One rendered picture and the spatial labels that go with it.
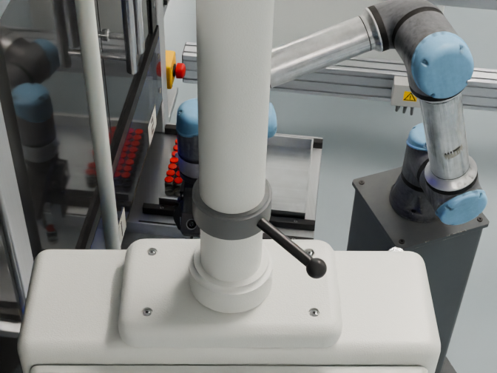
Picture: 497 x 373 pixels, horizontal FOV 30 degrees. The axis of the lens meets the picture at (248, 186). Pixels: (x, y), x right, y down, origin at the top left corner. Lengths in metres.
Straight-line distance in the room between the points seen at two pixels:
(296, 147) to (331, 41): 0.50
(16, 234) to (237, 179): 0.43
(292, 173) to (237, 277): 1.23
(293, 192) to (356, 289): 1.08
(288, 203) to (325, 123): 1.62
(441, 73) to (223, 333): 0.90
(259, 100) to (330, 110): 2.97
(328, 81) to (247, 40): 2.36
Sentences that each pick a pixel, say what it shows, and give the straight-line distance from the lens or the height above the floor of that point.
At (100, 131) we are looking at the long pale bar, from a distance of 1.40.
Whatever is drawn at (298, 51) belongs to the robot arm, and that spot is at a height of 1.33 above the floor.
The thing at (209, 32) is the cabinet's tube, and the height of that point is 1.96.
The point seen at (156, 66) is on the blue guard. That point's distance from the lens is 2.17.
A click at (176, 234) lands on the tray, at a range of 2.10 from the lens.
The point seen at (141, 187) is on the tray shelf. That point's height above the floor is 0.88.
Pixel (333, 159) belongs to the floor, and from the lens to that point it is 3.62.
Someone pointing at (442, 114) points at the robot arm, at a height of 1.24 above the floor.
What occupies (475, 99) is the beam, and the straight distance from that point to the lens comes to 3.24.
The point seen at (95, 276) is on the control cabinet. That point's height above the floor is 1.55.
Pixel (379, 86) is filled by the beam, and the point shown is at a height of 0.48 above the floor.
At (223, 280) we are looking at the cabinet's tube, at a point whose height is 1.63.
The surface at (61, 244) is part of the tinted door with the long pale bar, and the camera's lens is 1.54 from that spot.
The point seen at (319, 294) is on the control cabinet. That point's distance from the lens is 1.10.
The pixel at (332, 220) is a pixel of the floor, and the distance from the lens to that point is 3.38.
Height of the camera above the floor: 2.43
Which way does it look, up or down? 44 degrees down
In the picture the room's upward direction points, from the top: 2 degrees clockwise
